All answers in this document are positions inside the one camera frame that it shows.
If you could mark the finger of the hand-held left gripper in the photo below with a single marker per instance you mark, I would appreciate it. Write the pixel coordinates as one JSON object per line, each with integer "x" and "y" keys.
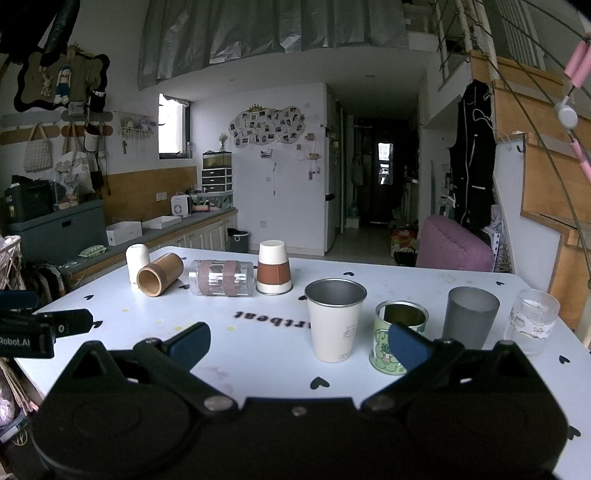
{"x": 69, "y": 323}

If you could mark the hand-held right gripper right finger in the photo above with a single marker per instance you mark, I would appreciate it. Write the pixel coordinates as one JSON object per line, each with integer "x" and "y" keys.
{"x": 408, "y": 351}

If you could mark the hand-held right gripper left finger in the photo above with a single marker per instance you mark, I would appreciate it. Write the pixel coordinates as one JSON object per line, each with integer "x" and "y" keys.
{"x": 190, "y": 347}

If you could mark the green cartoon tin cup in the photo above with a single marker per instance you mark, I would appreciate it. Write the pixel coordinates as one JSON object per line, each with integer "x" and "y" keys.
{"x": 385, "y": 355}

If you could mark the grey translucent cup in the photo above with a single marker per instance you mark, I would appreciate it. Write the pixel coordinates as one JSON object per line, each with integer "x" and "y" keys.
{"x": 468, "y": 323}

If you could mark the clear cup with brown bands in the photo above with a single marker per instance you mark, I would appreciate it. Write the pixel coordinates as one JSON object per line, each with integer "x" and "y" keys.
{"x": 221, "y": 278}

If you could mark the white metal cup with cartoon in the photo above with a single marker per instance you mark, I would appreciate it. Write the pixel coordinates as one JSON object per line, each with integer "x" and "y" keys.
{"x": 333, "y": 330}

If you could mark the bamboo cup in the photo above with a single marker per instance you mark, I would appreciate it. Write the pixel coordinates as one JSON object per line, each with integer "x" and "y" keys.
{"x": 159, "y": 273}

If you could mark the small white cup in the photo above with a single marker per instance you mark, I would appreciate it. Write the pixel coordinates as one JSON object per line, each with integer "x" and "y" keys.
{"x": 137, "y": 263}

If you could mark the white cup with brown sleeve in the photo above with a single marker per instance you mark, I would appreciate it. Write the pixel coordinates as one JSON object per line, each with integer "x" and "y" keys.
{"x": 274, "y": 270}

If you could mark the clear ribbed glass cup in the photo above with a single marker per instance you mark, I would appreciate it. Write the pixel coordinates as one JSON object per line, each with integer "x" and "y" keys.
{"x": 531, "y": 323}

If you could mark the wicker basket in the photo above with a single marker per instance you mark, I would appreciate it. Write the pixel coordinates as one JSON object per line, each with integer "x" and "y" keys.
{"x": 10, "y": 263}

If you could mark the grey storage chest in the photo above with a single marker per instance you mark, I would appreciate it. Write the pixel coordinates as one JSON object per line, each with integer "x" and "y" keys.
{"x": 55, "y": 235}

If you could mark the white cardboard box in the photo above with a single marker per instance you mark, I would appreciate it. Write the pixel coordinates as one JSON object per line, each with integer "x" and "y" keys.
{"x": 123, "y": 233}

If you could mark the colourful cardboard box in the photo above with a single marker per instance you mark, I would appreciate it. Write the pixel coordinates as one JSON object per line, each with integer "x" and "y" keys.
{"x": 403, "y": 241}

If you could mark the pink armchair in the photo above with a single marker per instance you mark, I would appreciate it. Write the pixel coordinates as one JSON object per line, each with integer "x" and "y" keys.
{"x": 455, "y": 249}

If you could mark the black waste bin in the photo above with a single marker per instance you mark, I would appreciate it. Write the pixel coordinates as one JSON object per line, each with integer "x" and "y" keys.
{"x": 238, "y": 241}

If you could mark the white cabinet counter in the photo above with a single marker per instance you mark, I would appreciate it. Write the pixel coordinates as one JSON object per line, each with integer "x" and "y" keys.
{"x": 203, "y": 230}

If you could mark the flat white tray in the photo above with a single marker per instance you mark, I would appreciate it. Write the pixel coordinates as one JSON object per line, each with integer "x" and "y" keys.
{"x": 161, "y": 221}

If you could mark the black case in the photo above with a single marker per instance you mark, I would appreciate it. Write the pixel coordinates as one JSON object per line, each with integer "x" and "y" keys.
{"x": 27, "y": 198}

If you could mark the small white appliance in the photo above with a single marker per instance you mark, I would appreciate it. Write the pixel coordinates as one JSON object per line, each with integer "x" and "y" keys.
{"x": 180, "y": 205}

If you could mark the printed tote bag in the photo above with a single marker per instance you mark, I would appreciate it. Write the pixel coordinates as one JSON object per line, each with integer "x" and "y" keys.
{"x": 76, "y": 173}

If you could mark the dark entrance door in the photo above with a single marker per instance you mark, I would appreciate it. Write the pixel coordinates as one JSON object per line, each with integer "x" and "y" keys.
{"x": 388, "y": 184}

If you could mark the small drawer organiser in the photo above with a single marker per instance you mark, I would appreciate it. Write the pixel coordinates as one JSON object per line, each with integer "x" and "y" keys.
{"x": 217, "y": 180}

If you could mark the white knitted bag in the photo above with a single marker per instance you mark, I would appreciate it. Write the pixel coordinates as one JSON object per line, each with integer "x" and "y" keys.
{"x": 39, "y": 154}

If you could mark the white refrigerator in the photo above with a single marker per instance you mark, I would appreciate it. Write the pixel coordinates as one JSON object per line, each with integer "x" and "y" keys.
{"x": 331, "y": 184}

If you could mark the glass fish tank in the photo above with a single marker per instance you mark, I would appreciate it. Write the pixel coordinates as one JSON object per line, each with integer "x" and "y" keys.
{"x": 217, "y": 160}

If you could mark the black hanging coat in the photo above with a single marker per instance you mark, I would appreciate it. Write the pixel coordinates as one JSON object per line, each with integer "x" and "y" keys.
{"x": 473, "y": 157}

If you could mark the window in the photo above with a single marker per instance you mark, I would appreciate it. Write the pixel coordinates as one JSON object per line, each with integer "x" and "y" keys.
{"x": 173, "y": 129}

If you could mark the wooden staircase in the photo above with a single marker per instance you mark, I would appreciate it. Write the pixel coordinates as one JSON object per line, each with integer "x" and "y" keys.
{"x": 549, "y": 184}

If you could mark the cloud-shaped photo board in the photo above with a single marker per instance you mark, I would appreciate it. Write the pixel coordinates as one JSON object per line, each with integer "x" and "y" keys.
{"x": 268, "y": 127}

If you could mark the pink foam tube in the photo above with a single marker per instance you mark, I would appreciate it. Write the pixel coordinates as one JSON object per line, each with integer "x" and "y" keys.
{"x": 582, "y": 161}
{"x": 578, "y": 62}

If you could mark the white round disc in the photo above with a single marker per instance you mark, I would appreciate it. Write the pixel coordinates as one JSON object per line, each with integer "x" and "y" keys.
{"x": 567, "y": 116}

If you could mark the metal stair railing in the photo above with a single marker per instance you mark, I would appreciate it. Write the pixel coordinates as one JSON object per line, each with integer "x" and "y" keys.
{"x": 457, "y": 41}

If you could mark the silver grey curtain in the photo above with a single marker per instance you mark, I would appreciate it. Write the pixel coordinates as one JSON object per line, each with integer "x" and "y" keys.
{"x": 258, "y": 32}

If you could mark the wavy wall board with doll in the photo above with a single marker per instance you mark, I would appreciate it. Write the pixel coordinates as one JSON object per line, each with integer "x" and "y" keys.
{"x": 60, "y": 76}

